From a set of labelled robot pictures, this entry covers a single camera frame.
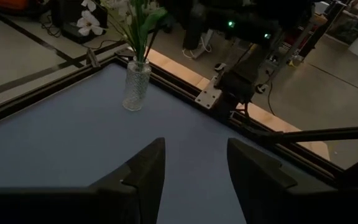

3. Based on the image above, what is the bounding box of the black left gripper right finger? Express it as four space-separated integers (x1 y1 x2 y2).
227 139 358 224

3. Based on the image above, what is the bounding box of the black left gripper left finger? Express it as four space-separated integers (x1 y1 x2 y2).
0 138 167 224

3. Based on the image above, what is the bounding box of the white artificial flower bunch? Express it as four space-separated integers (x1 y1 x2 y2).
75 0 145 63
104 0 150 63

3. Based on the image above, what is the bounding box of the clear cut-glass vase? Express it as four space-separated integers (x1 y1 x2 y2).
122 57 152 112

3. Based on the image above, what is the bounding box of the black box on floor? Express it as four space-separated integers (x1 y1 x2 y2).
50 0 109 44

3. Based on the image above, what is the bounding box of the black rig frame brace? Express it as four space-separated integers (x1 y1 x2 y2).
244 125 358 146

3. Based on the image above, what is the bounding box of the black table edge frame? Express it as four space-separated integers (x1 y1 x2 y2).
0 52 346 187

